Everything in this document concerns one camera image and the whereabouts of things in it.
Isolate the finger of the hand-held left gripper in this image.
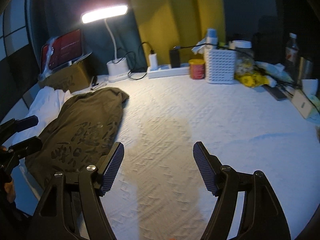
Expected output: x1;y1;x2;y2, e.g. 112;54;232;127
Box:
9;136;43;159
0;115;39;134

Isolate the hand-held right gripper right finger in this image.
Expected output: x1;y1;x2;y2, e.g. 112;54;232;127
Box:
193;141;292;240

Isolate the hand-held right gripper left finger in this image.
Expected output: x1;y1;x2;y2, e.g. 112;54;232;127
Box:
31;141;125;240

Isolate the olive printed t-shirt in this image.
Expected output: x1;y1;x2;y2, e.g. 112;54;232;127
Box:
24;87;130;193

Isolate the person's left hand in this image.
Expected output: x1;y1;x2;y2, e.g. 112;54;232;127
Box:
4;180;17;203

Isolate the white folded garment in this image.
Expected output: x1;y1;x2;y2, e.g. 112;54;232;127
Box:
12;86;73;180

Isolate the white textured bed sheet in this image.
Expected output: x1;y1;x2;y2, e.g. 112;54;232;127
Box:
0;70;320;240

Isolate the brown cardboard box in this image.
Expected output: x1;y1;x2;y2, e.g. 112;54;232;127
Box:
37;60;95;93

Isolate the clear plastic wrap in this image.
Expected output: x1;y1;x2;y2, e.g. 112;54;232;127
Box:
37;36;59;80

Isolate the tablet with red screen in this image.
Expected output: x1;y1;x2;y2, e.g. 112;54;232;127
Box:
40;28;84;72

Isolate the white desk lamp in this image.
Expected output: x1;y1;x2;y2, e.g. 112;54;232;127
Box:
81;4;130;82

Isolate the red tin can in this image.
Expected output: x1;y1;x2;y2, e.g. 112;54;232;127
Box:
188;59;207;80

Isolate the yellow snack packet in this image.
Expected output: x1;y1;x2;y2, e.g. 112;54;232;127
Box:
235;72;269;88

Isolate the white perforated basket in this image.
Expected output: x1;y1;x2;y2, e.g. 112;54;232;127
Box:
204;48;237;84

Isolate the dark smartphone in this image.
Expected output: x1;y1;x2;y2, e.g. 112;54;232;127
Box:
264;85;288;102

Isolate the white power strip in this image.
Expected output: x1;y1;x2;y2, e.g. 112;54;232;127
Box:
147;63;190;79

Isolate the black power adapter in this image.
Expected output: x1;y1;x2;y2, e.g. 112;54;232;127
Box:
169;49;181;68

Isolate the beige tissue box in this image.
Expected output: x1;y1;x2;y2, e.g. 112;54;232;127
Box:
291;79;319;119

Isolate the pale plastic packet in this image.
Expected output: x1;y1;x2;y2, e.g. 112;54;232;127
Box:
255;61;285;80

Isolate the crumpled white tissue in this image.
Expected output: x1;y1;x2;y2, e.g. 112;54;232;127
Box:
191;39;208;54

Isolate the dark grey curtain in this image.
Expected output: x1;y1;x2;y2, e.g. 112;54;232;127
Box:
27;0;148;77

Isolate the clear jar with white lid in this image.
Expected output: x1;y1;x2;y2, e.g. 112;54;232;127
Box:
232;40;254;77

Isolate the steel tumbler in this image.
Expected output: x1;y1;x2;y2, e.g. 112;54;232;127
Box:
297;56;314;85

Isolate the clear plastic bottle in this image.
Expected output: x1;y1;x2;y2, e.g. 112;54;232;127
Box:
285;32;300;68

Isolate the yellow curtain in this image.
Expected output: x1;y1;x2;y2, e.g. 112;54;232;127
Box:
125;0;227;67

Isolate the black stick with lanyard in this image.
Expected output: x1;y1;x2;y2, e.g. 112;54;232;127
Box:
90;76;107;90

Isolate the black charger cable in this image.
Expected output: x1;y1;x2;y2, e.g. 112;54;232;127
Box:
126;42;155;80

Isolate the black adapter cable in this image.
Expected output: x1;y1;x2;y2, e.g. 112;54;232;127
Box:
174;44;235;52

